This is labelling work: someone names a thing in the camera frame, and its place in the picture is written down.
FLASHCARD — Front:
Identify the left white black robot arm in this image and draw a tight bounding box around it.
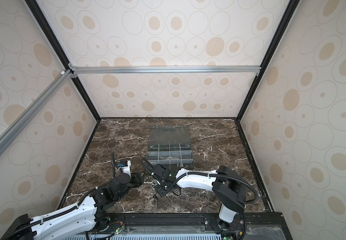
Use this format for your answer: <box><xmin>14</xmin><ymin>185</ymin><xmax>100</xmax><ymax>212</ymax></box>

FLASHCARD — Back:
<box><xmin>2</xmin><ymin>162</ymin><xmax>145</xmax><ymax>240</ymax></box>

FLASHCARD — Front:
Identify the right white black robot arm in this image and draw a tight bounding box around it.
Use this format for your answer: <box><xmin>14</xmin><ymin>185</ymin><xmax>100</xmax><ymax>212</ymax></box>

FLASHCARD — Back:
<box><xmin>141</xmin><ymin>158</ymin><xmax>259</xmax><ymax>224</ymax></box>

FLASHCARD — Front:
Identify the pile of screws and nuts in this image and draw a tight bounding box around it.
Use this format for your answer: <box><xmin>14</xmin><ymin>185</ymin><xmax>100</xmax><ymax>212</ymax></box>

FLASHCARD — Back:
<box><xmin>151</xmin><ymin>182</ymin><xmax>161</xmax><ymax>200</ymax></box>

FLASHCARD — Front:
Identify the clear plastic compartment organizer box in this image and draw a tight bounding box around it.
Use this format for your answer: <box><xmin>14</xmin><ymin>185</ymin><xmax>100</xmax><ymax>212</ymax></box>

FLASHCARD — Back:
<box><xmin>146</xmin><ymin>126</ymin><xmax>194</xmax><ymax>170</ymax></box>

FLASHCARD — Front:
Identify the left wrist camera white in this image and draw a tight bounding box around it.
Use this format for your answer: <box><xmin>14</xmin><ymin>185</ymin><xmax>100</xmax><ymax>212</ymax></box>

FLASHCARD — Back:
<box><xmin>119</xmin><ymin>160</ymin><xmax>132</xmax><ymax>177</ymax></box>

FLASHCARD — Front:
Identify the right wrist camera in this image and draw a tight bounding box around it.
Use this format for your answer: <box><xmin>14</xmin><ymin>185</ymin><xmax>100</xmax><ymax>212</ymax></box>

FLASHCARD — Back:
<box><xmin>152</xmin><ymin>164</ymin><xmax>170</xmax><ymax>183</ymax></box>

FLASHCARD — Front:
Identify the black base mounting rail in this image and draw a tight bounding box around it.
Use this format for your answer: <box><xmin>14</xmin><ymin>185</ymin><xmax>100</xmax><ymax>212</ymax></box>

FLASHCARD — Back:
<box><xmin>34</xmin><ymin>211</ymin><xmax>293</xmax><ymax>240</ymax></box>

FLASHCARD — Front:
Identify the horizontal aluminium frame bar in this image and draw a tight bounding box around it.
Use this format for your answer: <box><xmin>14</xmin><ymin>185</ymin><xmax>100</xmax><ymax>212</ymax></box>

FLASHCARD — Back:
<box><xmin>72</xmin><ymin>66</ymin><xmax>261</xmax><ymax>74</ymax></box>

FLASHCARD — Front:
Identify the left diagonal aluminium frame bar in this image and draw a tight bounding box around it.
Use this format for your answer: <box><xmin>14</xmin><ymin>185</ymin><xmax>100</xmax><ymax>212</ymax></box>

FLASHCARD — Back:
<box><xmin>0</xmin><ymin>70</ymin><xmax>72</xmax><ymax>156</ymax></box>

